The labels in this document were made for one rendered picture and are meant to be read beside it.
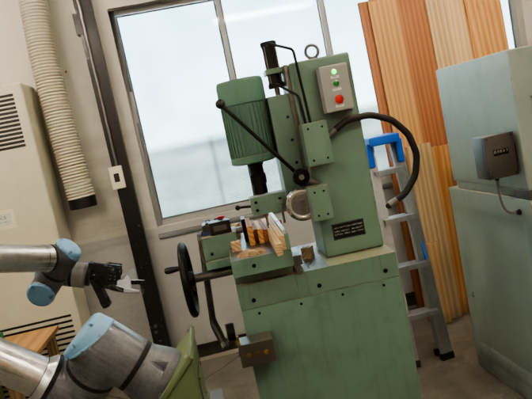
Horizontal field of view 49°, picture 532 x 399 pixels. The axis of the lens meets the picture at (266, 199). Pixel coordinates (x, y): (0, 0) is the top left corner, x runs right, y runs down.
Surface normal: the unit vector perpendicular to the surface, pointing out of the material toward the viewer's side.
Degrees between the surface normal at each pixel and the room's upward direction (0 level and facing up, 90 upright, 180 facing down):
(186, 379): 90
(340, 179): 90
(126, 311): 90
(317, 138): 90
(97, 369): 103
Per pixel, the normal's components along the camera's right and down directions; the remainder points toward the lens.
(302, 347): 0.09, 0.11
